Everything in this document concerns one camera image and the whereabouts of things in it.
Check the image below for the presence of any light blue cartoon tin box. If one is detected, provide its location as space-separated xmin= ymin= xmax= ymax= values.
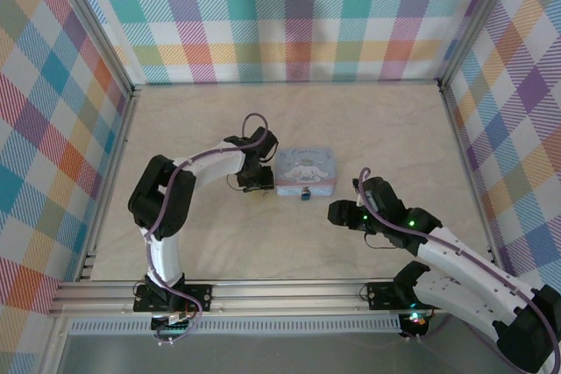
xmin=274 ymin=147 xmax=337 ymax=199

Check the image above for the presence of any grey metal sheet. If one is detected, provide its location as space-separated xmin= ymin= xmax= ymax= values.
xmin=39 ymin=332 xmax=505 ymax=374

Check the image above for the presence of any thin aluminium frame rail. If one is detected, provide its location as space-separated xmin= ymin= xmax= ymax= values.
xmin=131 ymin=79 xmax=442 ymax=88

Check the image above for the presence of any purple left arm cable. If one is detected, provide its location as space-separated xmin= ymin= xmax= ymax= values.
xmin=144 ymin=111 xmax=269 ymax=347

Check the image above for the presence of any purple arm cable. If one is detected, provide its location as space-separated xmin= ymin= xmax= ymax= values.
xmin=144 ymin=111 xmax=269 ymax=347
xmin=355 ymin=166 xmax=561 ymax=374

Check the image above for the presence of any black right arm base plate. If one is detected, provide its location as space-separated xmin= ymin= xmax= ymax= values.
xmin=365 ymin=280 xmax=411 ymax=310

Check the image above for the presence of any aluminium side frame rail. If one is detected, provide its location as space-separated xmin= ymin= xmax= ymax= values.
xmin=437 ymin=84 xmax=505 ymax=268
xmin=75 ymin=88 xmax=142 ymax=283

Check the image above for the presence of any wide aluminium base rail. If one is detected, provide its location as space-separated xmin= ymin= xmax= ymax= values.
xmin=46 ymin=278 xmax=444 ymax=319

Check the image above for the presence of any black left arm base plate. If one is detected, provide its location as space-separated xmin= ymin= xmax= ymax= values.
xmin=132 ymin=282 xmax=215 ymax=313

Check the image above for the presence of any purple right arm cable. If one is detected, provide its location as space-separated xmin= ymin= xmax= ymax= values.
xmin=355 ymin=166 xmax=561 ymax=374

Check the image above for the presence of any white slotted cable duct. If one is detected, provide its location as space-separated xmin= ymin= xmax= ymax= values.
xmin=68 ymin=315 xmax=403 ymax=336

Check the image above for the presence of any aluminium frame post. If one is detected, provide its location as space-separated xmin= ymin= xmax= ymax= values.
xmin=43 ymin=0 xmax=141 ymax=102
xmin=437 ymin=0 xmax=529 ymax=93

